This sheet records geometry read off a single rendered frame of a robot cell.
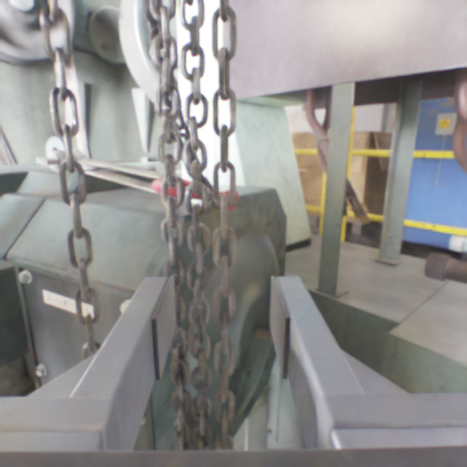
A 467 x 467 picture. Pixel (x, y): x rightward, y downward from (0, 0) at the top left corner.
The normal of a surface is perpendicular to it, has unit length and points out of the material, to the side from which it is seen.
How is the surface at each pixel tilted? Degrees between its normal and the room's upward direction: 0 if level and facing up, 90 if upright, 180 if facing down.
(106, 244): 45
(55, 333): 90
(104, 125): 90
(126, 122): 90
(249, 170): 72
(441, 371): 90
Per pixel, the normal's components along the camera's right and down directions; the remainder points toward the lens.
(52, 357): -0.47, 0.22
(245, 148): 0.65, -0.12
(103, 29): 0.68, 0.19
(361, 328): -0.74, 0.17
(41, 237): -0.33, -0.53
